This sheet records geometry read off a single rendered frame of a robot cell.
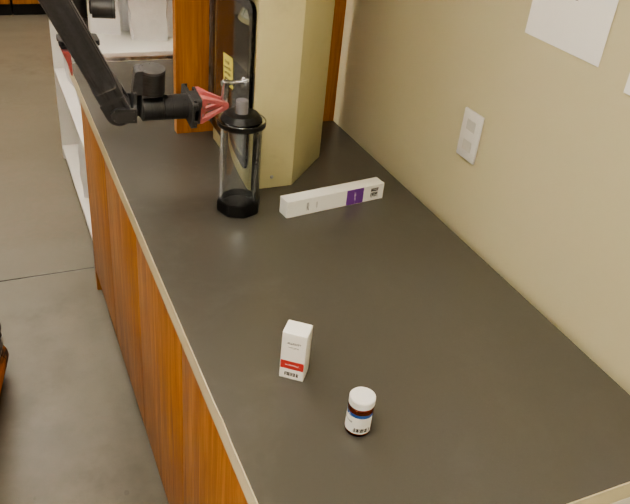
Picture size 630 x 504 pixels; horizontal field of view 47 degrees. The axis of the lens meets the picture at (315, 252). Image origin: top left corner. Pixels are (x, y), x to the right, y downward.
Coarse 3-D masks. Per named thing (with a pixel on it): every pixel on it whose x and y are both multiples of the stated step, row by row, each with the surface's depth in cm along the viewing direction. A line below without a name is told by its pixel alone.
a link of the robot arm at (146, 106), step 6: (138, 96) 160; (144, 96) 159; (162, 96) 163; (138, 102) 161; (144, 102) 161; (150, 102) 161; (156, 102) 162; (162, 102) 162; (138, 108) 162; (144, 108) 160; (150, 108) 161; (156, 108) 162; (162, 108) 162; (138, 114) 163; (144, 114) 161; (150, 114) 162; (156, 114) 162; (162, 114) 163; (144, 120) 163; (150, 120) 164
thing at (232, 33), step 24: (216, 0) 178; (240, 0) 162; (216, 24) 181; (240, 24) 164; (216, 48) 184; (240, 48) 167; (216, 72) 187; (240, 72) 169; (240, 96) 172; (216, 120) 194
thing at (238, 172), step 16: (240, 128) 154; (256, 128) 156; (224, 144) 159; (240, 144) 157; (256, 144) 159; (224, 160) 161; (240, 160) 159; (256, 160) 162; (224, 176) 163; (240, 176) 161; (256, 176) 164; (224, 192) 165; (240, 192) 164; (256, 192) 167
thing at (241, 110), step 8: (240, 104) 156; (248, 104) 157; (224, 112) 158; (232, 112) 158; (240, 112) 157; (248, 112) 159; (256, 112) 159; (224, 120) 156; (232, 120) 155; (240, 120) 155; (248, 120) 156; (256, 120) 157
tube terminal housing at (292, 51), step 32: (256, 0) 156; (288, 0) 157; (320, 0) 167; (256, 32) 159; (288, 32) 161; (320, 32) 173; (256, 64) 162; (288, 64) 165; (320, 64) 179; (256, 96) 166; (288, 96) 170; (320, 96) 186; (288, 128) 174; (320, 128) 193; (288, 160) 179
